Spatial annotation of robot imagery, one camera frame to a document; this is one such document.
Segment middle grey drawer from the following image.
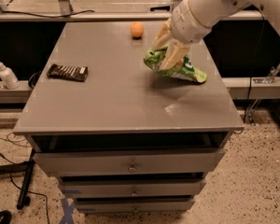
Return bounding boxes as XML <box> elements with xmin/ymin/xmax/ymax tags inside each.
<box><xmin>59</xmin><ymin>179</ymin><xmax>206</xmax><ymax>198</ymax></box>

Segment top grey drawer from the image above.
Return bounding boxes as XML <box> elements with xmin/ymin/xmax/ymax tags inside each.
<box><xmin>34</xmin><ymin>148</ymin><xmax>225</xmax><ymax>176</ymax></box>

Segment grey drawer cabinet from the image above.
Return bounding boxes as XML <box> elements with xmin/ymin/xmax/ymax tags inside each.
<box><xmin>14</xmin><ymin>21</ymin><xmax>243</xmax><ymax>205</ymax></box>

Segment white pump bottle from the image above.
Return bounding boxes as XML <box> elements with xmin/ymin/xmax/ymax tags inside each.
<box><xmin>0</xmin><ymin>61</ymin><xmax>20</xmax><ymax>90</ymax></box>

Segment bottom grey drawer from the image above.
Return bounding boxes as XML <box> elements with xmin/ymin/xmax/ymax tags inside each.
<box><xmin>76</xmin><ymin>198</ymin><xmax>194</xmax><ymax>213</ymax></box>

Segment orange fruit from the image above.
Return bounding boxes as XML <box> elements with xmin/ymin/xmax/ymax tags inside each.
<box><xmin>130</xmin><ymin>21</ymin><xmax>144</xmax><ymax>38</ymax></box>

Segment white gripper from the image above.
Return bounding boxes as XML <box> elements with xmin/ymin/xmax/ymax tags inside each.
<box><xmin>151</xmin><ymin>0</ymin><xmax>211</xmax><ymax>70</ymax></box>

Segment black floor cable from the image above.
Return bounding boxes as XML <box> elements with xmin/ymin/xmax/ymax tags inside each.
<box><xmin>0</xmin><ymin>124</ymin><xmax>51</xmax><ymax>224</ymax></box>

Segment green snack bag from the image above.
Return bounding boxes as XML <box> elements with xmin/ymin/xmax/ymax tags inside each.
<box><xmin>144</xmin><ymin>47</ymin><xmax>207</xmax><ymax>84</ymax></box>

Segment black shoe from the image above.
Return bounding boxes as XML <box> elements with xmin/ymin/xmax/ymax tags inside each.
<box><xmin>0</xmin><ymin>210</ymin><xmax>11</xmax><ymax>224</ymax></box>

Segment black rxbar chocolate bar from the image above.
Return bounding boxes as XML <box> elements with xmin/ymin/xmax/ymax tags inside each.
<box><xmin>47</xmin><ymin>63</ymin><xmax>88</xmax><ymax>82</ymax></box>

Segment grey drawer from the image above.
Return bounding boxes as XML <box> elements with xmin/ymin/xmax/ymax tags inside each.
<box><xmin>76</xmin><ymin>198</ymin><xmax>194</xmax><ymax>213</ymax></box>
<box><xmin>59</xmin><ymin>179</ymin><xmax>206</xmax><ymax>198</ymax></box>
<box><xmin>34</xmin><ymin>148</ymin><xmax>225</xmax><ymax>176</ymax></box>

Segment black stand leg with wheel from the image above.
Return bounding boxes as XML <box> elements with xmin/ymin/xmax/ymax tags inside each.
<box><xmin>0</xmin><ymin>150</ymin><xmax>35</xmax><ymax>210</ymax></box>

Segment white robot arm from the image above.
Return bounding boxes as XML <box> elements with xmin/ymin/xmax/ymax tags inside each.
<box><xmin>152</xmin><ymin>0</ymin><xmax>280</xmax><ymax>70</ymax></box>

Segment grey metal rail frame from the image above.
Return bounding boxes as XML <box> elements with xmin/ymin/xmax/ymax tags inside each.
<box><xmin>0</xmin><ymin>0</ymin><xmax>263</xmax><ymax>21</ymax></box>

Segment blue tape cross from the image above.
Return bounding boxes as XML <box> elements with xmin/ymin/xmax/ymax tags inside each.
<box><xmin>59</xmin><ymin>198</ymin><xmax>75</xmax><ymax>224</ymax></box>

